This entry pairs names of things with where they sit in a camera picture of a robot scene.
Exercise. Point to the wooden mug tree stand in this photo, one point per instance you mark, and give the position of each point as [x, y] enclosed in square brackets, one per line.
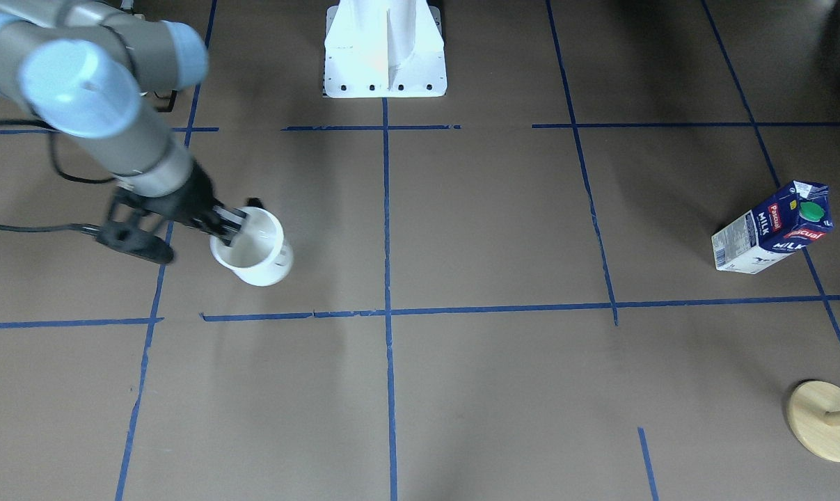
[812, 413]

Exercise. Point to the blue milk carton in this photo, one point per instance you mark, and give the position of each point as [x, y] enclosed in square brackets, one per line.
[793, 218]

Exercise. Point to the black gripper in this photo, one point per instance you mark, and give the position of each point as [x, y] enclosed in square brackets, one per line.
[191, 198]

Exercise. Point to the white mug black handle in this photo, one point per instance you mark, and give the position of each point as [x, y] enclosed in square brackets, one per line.
[258, 253]

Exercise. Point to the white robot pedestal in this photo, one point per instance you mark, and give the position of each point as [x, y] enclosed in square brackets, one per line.
[384, 49]

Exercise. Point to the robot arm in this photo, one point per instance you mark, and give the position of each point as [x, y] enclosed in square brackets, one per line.
[83, 67]

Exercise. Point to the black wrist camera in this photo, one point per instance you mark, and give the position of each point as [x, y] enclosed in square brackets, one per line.
[131, 228]

